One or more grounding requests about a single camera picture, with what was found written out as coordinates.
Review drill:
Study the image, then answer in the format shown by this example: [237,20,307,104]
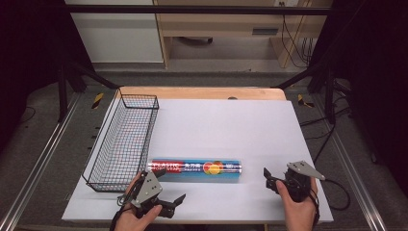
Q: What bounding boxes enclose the black floor cables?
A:
[299,94,353,166]

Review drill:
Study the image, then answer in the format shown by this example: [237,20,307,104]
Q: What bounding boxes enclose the yellow black tape marker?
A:
[91,92,105,111]
[296,93,316,110]

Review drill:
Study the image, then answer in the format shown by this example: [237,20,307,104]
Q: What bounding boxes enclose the person's left hand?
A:
[114,172,164,231]

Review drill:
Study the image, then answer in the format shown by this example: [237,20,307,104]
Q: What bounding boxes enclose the white table mat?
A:
[61,98,335,225]

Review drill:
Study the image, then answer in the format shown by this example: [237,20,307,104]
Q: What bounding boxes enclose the wooden desk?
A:
[152,0,333,69]

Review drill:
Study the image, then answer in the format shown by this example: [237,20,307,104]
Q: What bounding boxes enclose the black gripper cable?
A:
[322,177,351,212]
[109,174,144,231]

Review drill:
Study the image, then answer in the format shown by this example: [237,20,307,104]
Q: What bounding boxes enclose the thin black floor cable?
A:
[18,106,37,125]

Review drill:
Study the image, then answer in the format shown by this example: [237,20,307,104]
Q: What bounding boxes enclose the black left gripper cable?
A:
[109,174,144,231]

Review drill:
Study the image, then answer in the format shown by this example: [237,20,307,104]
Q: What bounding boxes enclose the person's right hand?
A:
[275,179,319,231]

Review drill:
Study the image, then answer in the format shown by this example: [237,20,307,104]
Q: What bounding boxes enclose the black wire basket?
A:
[81,88,161,193]

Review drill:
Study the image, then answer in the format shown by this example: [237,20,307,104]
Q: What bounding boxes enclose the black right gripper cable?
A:
[322,177,351,212]

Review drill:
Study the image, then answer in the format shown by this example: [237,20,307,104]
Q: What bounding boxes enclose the black horizontal frame bar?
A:
[62,4,335,15]

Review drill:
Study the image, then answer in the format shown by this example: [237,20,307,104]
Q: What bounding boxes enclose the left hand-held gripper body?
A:
[130,170,176,219]

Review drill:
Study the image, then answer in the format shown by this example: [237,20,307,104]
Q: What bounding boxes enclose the black hanging cables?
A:
[280,2,318,69]

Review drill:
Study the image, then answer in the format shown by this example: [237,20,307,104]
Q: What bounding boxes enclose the black metal stand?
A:
[57,60,121,123]
[272,60,339,125]

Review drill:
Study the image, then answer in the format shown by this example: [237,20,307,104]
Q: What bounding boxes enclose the blue red plastic wrap roll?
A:
[146,159,243,177]

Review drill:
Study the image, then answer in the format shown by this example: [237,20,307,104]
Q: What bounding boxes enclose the black curtain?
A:
[308,0,408,195]
[0,0,94,153]

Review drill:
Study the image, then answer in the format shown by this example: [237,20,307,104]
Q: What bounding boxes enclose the aluminium floor rail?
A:
[312,95,390,231]
[0,91,82,231]

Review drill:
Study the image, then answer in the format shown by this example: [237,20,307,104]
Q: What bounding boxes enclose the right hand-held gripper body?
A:
[281,160,326,204]

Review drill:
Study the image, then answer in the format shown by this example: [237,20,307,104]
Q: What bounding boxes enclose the white cabinet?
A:
[64,0,165,64]

